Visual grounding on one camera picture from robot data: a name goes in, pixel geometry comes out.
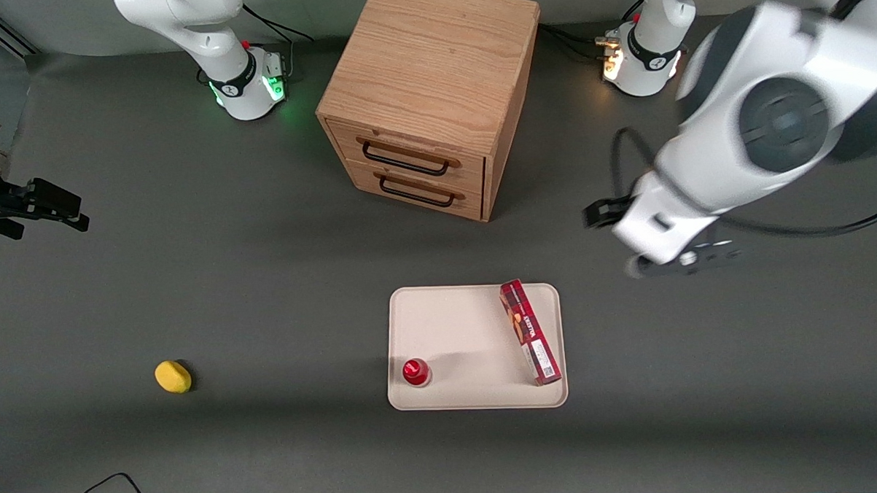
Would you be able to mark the red tartan cookie box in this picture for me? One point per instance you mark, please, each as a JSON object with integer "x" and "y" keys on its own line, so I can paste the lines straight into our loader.
{"x": 529, "y": 331}

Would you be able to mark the yellow lemon-shaped object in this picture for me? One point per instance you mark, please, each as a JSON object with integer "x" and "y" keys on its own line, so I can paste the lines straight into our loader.
{"x": 172, "y": 377}

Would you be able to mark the cream rectangular tray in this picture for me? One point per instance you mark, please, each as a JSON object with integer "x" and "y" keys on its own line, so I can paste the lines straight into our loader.
{"x": 456, "y": 333}

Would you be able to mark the black slotted rail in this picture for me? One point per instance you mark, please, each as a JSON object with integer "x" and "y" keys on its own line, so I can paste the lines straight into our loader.
{"x": 12, "y": 35}

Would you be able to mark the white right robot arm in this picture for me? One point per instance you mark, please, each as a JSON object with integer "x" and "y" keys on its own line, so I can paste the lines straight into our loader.
{"x": 182, "y": 14}

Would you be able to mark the wooden two-drawer cabinet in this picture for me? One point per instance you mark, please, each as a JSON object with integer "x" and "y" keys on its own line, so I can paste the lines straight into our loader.
{"x": 432, "y": 57}

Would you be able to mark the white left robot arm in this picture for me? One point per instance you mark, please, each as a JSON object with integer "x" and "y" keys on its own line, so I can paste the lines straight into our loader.
{"x": 769, "y": 118}

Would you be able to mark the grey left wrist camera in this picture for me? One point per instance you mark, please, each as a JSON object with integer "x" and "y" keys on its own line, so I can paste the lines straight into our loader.
{"x": 690, "y": 258}

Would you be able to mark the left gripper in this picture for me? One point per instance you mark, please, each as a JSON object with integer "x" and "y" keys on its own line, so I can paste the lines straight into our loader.
{"x": 602, "y": 211}

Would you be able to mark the small red cup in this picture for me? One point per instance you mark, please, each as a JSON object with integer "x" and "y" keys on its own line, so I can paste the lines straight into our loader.
{"x": 416, "y": 371}

